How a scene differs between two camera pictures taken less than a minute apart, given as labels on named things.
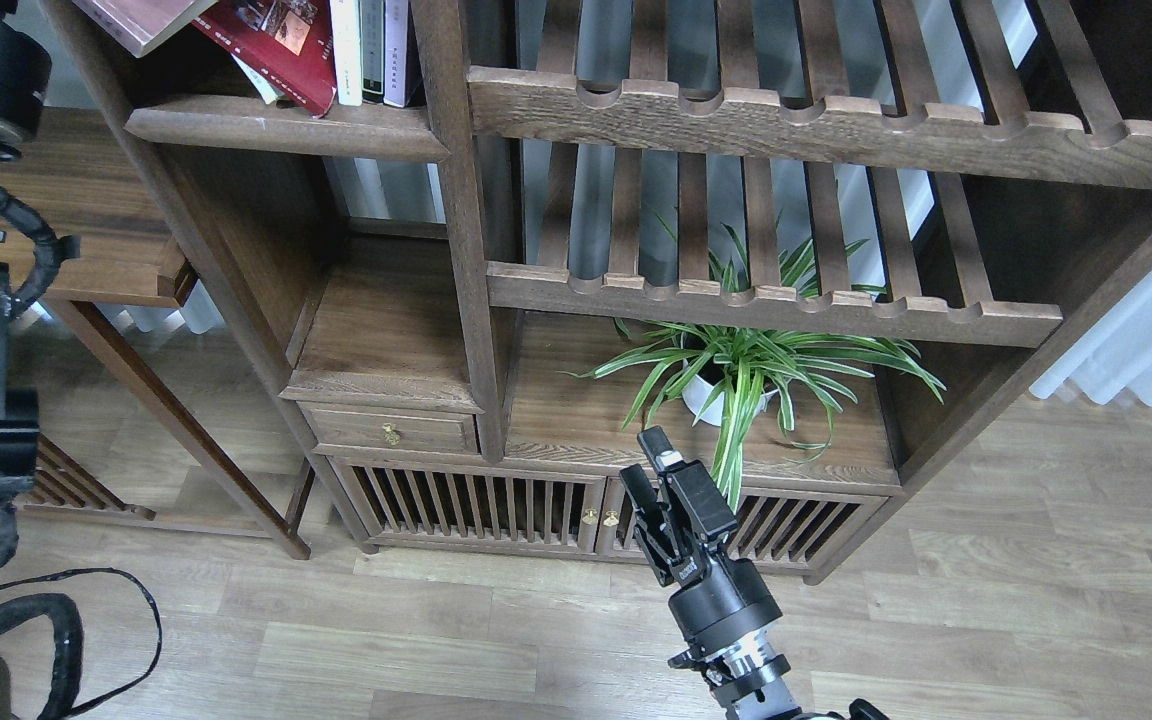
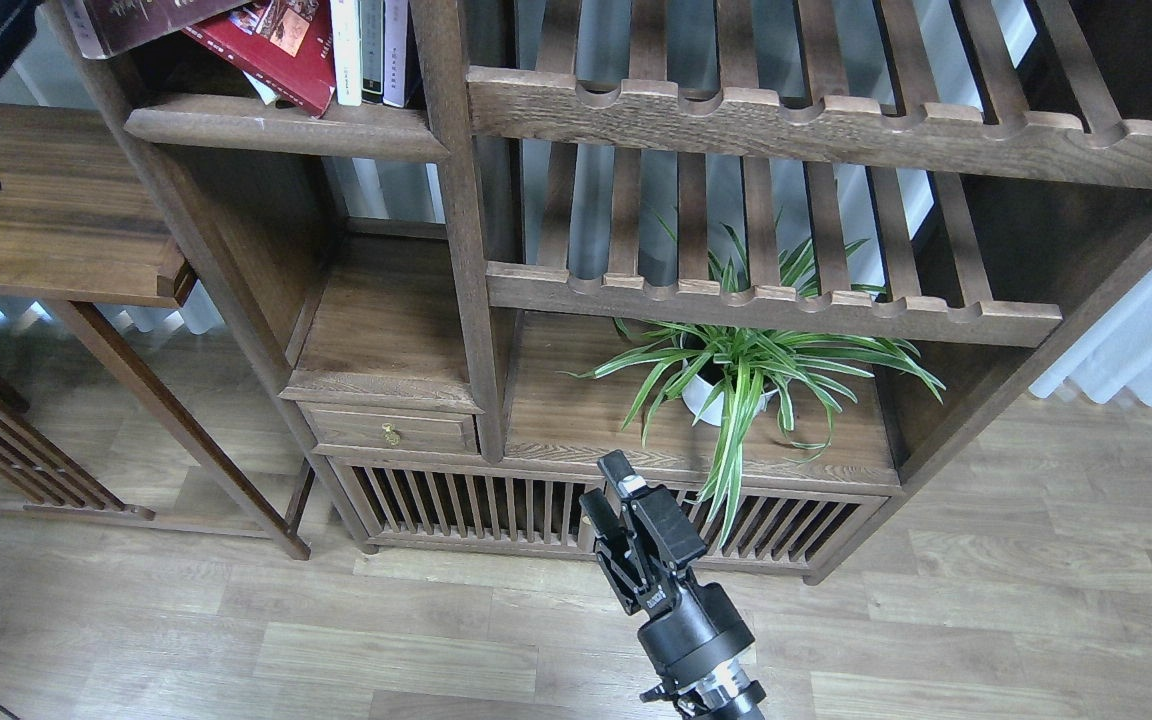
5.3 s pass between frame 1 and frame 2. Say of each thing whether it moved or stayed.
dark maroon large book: moved
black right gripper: moved
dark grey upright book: stayed
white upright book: stayed
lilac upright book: stayed
